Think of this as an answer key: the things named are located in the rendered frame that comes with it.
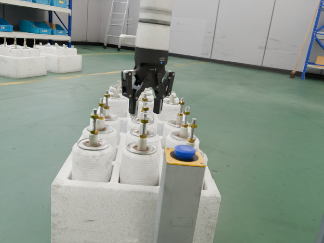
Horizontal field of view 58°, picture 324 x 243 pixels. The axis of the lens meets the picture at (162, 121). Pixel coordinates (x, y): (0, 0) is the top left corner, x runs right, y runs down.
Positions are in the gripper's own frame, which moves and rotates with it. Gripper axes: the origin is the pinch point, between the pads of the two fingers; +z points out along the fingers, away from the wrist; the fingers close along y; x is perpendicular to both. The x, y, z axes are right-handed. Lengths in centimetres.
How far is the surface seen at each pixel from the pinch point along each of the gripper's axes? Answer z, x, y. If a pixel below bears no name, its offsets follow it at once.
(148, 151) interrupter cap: 9.8, -2.6, -0.1
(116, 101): 11, 46, 21
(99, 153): 10.4, 2.7, -10.2
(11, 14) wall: -19, 603, 119
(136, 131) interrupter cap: 9.9, 11.0, 6.1
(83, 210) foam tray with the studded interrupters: 23.3, 1.0, -14.3
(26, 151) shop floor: 35, 66, -8
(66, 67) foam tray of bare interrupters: 29, 260, 89
